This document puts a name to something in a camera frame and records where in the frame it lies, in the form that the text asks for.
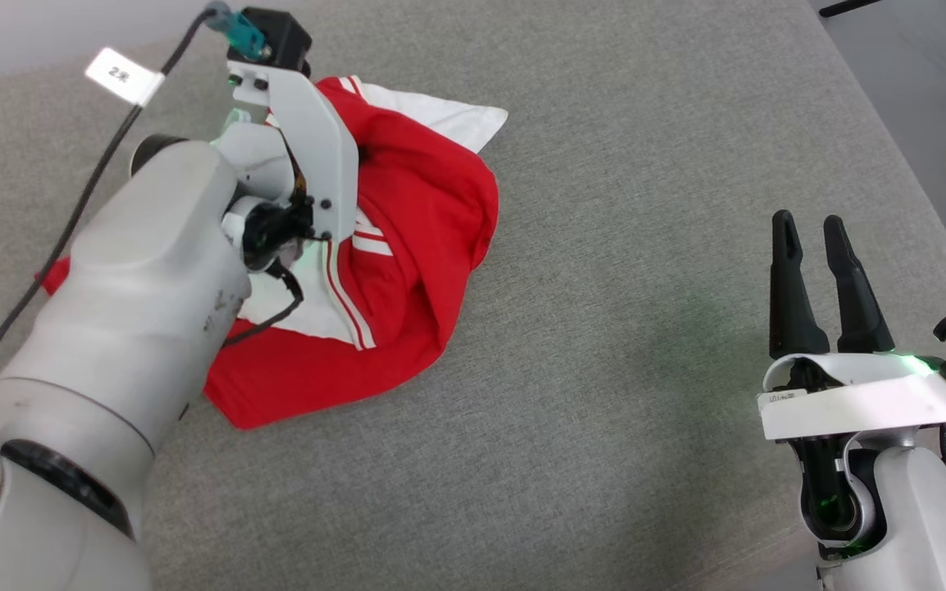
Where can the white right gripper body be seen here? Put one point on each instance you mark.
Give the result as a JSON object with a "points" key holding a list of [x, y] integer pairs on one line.
{"points": [[850, 398]]}

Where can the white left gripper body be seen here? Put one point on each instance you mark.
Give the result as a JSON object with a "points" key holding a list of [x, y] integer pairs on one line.
{"points": [[321, 148]]}

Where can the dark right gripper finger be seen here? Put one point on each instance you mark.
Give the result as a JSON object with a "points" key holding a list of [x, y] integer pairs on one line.
{"points": [[858, 304], [792, 304]]}

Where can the red and white garment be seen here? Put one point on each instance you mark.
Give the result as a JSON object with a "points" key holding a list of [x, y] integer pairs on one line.
{"points": [[423, 213]]}

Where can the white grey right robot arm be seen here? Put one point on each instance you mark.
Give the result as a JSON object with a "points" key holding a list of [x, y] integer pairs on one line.
{"points": [[907, 517]]}

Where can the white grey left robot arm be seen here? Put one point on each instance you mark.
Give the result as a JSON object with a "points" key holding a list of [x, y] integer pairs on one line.
{"points": [[128, 312]]}

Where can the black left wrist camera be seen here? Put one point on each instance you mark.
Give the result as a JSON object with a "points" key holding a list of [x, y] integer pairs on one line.
{"points": [[280, 37]]}

